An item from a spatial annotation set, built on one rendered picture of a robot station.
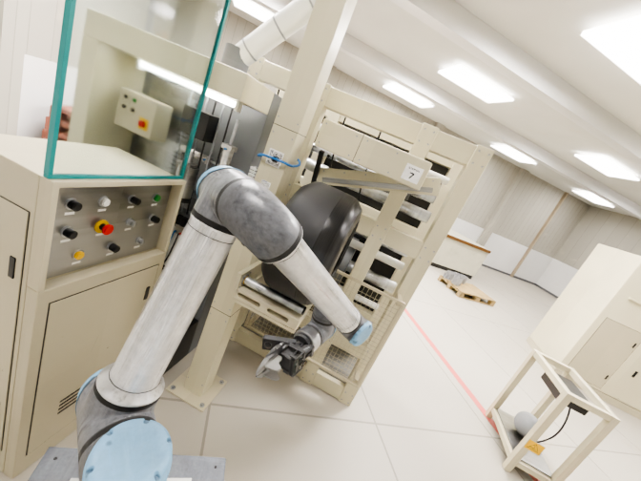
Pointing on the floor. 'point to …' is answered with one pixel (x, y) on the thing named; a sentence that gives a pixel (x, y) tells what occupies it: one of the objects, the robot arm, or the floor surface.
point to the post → (293, 130)
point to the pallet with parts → (465, 287)
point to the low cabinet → (460, 255)
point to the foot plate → (194, 393)
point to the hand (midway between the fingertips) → (257, 372)
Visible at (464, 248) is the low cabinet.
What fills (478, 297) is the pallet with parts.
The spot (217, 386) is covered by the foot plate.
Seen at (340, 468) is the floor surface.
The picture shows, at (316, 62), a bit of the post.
